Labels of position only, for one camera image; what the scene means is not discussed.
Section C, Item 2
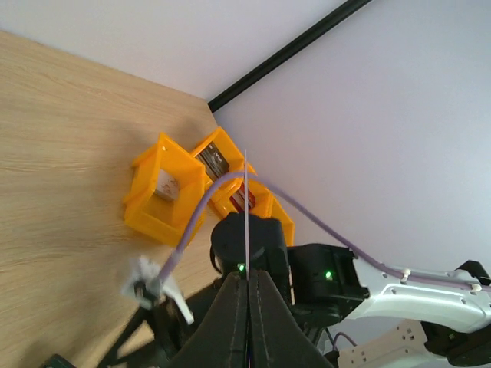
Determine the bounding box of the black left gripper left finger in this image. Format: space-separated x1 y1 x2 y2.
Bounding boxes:
169 272 249 368

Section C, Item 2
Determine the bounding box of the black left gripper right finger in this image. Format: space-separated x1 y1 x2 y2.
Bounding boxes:
249 271 332 368

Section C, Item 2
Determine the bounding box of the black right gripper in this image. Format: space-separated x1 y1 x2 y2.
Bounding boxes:
98 294 215 367

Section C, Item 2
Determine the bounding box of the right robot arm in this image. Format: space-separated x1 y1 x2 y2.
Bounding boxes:
100 213 490 367

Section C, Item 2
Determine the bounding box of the yellow bin with blue cards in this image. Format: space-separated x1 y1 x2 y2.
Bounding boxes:
266 196 295 247

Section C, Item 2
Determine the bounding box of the red VIP card stack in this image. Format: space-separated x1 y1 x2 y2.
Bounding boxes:
229 184 256 212

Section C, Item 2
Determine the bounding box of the yellow bin with red cards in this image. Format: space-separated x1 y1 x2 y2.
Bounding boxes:
209 179 272 219

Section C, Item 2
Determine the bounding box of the yellow bin with white cards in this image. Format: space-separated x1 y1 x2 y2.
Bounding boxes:
124 133 206 247

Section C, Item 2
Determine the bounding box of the white card stack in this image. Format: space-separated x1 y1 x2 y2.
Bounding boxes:
154 169 180 202

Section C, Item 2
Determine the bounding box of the black card stack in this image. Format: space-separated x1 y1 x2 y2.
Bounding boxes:
196 142 229 182

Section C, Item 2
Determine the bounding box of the yellow bin with black cards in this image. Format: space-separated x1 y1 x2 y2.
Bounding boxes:
190 127 244 189

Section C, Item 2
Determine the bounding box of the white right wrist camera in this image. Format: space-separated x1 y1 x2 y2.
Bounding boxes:
120 256 194 325

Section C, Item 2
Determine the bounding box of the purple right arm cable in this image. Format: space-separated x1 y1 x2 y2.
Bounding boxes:
155 170 491 292

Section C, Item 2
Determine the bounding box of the black frame post right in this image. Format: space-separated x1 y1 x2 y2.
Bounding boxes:
208 0 371 113

